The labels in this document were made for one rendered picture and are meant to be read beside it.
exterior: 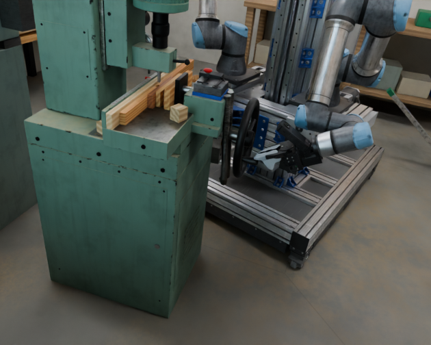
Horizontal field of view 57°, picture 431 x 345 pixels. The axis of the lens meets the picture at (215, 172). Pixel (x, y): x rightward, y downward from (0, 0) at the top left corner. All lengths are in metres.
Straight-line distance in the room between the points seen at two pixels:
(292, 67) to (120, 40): 0.88
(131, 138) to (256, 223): 1.07
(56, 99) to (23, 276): 0.88
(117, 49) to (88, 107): 0.24
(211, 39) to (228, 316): 1.26
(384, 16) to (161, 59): 0.71
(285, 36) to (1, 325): 1.74
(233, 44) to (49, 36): 0.87
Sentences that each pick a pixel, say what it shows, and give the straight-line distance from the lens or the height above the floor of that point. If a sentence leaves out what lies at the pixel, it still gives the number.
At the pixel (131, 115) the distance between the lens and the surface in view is 1.27.
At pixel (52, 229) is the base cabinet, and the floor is 0.32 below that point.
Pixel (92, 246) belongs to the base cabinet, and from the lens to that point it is 1.71.
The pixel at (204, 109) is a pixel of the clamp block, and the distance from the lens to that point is 1.33.
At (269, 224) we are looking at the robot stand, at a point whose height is 0.20.
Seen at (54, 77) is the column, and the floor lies 0.93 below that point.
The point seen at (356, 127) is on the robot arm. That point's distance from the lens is 1.23.
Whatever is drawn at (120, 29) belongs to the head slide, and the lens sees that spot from 1.39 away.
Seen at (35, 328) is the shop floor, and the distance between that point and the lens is 1.87.
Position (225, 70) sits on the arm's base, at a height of 0.84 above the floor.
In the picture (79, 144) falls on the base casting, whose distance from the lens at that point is 1.45.
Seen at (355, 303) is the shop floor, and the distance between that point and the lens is 2.09.
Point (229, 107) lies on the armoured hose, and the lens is 1.34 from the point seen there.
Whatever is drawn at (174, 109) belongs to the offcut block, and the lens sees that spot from 1.27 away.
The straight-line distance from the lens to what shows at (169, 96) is 1.34.
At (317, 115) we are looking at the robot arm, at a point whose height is 0.96.
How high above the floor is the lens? 1.45
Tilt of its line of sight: 32 degrees down
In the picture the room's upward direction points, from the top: 7 degrees clockwise
